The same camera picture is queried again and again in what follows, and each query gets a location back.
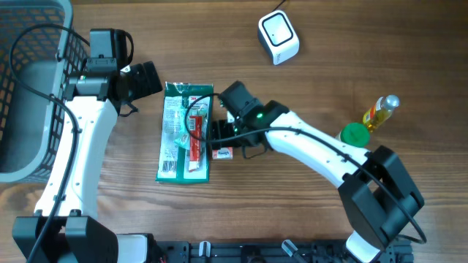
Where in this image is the white barcode scanner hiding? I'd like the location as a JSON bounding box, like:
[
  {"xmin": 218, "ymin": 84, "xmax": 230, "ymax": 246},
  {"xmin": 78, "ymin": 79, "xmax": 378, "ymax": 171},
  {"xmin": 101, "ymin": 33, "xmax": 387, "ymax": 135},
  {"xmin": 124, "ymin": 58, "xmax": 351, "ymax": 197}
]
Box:
[{"xmin": 257, "ymin": 10, "xmax": 300, "ymax": 66}]

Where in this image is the orange small carton box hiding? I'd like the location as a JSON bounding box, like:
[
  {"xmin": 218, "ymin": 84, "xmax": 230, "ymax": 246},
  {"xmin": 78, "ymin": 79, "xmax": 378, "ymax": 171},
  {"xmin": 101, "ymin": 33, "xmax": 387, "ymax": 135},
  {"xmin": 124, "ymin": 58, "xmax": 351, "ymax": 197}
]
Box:
[{"xmin": 212, "ymin": 147, "xmax": 233, "ymax": 160}]

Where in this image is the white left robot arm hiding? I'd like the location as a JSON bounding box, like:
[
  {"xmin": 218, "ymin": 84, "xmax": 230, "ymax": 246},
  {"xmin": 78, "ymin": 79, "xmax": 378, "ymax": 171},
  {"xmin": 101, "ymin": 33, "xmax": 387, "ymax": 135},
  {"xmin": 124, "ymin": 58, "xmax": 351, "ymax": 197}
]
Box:
[{"xmin": 12, "ymin": 61, "xmax": 164, "ymax": 262}]

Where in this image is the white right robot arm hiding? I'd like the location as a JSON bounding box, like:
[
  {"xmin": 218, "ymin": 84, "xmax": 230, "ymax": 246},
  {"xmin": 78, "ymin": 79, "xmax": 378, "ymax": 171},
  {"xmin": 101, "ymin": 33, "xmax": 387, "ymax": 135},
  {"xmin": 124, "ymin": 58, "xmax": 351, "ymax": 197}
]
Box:
[{"xmin": 217, "ymin": 99, "xmax": 427, "ymax": 262}]

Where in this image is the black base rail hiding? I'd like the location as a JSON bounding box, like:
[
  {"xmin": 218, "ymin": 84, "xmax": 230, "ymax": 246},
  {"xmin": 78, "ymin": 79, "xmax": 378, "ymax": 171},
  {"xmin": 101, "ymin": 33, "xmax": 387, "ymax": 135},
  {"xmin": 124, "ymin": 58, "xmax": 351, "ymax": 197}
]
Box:
[{"xmin": 146, "ymin": 239, "xmax": 414, "ymax": 263}]

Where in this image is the green lid jar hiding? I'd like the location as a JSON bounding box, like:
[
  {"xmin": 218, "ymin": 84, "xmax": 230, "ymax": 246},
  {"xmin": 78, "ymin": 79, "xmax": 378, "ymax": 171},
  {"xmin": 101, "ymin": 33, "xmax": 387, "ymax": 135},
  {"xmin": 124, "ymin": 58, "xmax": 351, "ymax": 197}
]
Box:
[{"xmin": 336, "ymin": 123, "xmax": 370, "ymax": 148}]

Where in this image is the green 3M gloves package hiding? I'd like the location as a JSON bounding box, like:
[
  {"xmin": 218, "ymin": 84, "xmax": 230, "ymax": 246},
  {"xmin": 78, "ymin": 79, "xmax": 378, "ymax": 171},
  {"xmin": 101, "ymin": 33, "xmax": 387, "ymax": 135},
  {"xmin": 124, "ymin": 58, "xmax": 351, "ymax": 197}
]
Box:
[{"xmin": 156, "ymin": 82, "xmax": 214, "ymax": 184}]

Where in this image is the grey plastic shopping basket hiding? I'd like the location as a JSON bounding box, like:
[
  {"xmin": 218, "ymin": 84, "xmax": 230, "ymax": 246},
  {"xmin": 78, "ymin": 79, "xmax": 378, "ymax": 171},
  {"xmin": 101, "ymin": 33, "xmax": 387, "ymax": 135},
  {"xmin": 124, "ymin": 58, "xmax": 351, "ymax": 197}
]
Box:
[{"xmin": 1, "ymin": 0, "xmax": 87, "ymax": 183}]

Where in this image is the yellow oil bottle silver cap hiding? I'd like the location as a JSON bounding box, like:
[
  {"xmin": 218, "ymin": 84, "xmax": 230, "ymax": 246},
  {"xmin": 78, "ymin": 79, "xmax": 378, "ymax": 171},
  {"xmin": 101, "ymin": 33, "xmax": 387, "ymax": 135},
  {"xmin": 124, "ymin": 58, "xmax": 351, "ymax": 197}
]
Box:
[{"xmin": 363, "ymin": 94, "xmax": 400, "ymax": 133}]

